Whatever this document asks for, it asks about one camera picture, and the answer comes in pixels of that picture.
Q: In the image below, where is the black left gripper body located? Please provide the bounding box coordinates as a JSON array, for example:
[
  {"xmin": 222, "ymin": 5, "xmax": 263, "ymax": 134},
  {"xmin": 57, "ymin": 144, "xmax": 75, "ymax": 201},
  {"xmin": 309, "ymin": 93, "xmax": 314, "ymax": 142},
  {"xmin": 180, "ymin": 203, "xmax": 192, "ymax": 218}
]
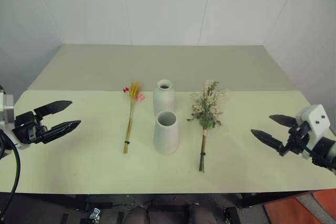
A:
[{"xmin": 12, "ymin": 111, "xmax": 49, "ymax": 145}]

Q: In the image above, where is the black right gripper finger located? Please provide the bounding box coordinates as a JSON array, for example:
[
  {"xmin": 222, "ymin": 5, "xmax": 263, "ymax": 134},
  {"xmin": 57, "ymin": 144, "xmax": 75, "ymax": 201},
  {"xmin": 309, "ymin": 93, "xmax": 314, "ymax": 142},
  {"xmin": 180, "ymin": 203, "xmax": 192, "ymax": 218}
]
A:
[
  {"xmin": 268, "ymin": 114, "xmax": 299, "ymax": 128},
  {"xmin": 250, "ymin": 129, "xmax": 285, "ymax": 154}
]

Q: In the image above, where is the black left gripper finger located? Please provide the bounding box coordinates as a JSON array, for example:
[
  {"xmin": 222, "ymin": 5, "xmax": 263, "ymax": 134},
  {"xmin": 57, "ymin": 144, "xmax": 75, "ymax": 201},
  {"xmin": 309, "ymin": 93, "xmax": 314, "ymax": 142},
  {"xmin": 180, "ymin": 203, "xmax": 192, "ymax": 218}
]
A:
[
  {"xmin": 34, "ymin": 100, "xmax": 73, "ymax": 120},
  {"xmin": 41, "ymin": 120, "xmax": 82, "ymax": 145}
]

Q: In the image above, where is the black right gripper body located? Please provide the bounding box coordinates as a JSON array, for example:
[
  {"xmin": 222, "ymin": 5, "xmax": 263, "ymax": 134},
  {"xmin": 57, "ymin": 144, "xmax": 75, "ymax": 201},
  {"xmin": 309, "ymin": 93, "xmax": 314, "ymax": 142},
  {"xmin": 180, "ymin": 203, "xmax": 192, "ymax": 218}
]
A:
[{"xmin": 279, "ymin": 121, "xmax": 312, "ymax": 157}]

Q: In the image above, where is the white tapered open vase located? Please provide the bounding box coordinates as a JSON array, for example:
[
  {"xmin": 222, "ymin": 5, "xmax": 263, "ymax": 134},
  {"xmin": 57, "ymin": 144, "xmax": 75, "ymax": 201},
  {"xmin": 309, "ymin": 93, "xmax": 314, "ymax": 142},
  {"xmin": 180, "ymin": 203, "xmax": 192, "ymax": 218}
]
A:
[{"xmin": 153, "ymin": 111, "xmax": 180, "ymax": 155}]

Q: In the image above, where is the white narrow-neck bottle vase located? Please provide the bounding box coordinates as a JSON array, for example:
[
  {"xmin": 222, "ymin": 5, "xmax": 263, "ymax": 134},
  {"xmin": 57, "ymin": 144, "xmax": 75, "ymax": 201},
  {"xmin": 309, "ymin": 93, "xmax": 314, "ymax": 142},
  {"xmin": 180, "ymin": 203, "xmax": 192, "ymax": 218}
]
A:
[{"xmin": 153, "ymin": 79, "xmax": 176, "ymax": 117}]

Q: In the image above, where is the green white dried flower bunch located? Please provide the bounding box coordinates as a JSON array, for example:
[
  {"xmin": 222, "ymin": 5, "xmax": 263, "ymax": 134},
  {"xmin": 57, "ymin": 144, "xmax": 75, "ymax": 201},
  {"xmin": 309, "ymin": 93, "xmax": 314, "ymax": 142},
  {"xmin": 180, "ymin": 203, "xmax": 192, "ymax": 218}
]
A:
[{"xmin": 186, "ymin": 80, "xmax": 229, "ymax": 174}]

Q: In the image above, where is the orange cloth item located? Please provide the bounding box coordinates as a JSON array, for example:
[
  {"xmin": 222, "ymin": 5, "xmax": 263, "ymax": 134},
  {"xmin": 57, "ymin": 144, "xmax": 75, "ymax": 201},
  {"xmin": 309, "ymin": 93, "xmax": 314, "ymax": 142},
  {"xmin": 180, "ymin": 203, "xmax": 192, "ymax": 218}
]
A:
[{"xmin": 263, "ymin": 188, "xmax": 336, "ymax": 224}]

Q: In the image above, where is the yellow wheat flower bunch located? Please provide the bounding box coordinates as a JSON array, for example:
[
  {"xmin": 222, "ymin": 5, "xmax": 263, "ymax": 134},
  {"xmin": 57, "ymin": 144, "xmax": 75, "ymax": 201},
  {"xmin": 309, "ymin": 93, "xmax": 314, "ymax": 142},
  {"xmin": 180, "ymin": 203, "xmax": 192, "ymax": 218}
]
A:
[{"xmin": 122, "ymin": 81, "xmax": 146, "ymax": 155}]

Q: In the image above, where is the silver metal clamp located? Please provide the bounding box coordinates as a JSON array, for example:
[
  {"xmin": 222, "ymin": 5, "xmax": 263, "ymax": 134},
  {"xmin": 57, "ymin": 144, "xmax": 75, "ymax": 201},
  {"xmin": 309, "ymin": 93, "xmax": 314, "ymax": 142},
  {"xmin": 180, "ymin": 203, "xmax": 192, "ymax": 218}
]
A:
[{"xmin": 89, "ymin": 207, "xmax": 102, "ymax": 221}]

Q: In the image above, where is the dark rounded shape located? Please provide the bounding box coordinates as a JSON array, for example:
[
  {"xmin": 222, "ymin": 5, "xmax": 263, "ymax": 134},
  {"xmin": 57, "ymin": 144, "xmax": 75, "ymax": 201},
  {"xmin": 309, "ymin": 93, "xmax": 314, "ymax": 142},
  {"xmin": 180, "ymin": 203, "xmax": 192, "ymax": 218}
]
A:
[{"xmin": 125, "ymin": 205, "xmax": 149, "ymax": 224}]

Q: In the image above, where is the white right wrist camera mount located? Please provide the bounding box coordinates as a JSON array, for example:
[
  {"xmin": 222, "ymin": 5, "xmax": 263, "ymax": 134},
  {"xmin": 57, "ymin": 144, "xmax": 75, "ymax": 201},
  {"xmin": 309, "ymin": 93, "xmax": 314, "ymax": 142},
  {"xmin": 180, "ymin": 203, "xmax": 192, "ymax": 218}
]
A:
[{"xmin": 295, "ymin": 104, "xmax": 331, "ymax": 161}]

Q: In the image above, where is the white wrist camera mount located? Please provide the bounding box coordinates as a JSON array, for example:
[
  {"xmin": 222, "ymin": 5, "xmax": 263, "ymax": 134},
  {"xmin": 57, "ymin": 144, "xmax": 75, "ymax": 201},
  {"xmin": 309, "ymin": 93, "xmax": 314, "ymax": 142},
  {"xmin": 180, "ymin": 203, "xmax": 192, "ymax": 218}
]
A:
[
  {"xmin": 0, "ymin": 91, "xmax": 30, "ymax": 152},
  {"xmin": 295, "ymin": 104, "xmax": 331, "ymax": 161}
]

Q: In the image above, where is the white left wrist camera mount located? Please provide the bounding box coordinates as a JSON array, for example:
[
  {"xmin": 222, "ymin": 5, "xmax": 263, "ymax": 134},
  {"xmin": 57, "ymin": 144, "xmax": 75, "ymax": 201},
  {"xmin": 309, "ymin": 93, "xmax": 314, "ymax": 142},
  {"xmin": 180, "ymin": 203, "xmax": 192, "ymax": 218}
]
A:
[{"xmin": 0, "ymin": 91, "xmax": 30, "ymax": 152}]

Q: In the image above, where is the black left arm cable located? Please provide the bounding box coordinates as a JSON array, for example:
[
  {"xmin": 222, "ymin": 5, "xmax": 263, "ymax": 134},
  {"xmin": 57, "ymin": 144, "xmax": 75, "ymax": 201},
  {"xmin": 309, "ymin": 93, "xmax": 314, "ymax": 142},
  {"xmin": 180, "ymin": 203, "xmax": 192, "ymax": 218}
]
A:
[{"xmin": 0, "ymin": 129, "xmax": 22, "ymax": 221}]

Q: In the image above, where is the black table frame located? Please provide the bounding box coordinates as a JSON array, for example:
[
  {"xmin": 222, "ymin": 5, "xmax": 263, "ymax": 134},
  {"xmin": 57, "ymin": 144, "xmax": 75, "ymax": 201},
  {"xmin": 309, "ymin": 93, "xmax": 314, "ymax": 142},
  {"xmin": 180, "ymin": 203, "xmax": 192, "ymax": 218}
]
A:
[{"xmin": 0, "ymin": 187, "xmax": 320, "ymax": 224}]

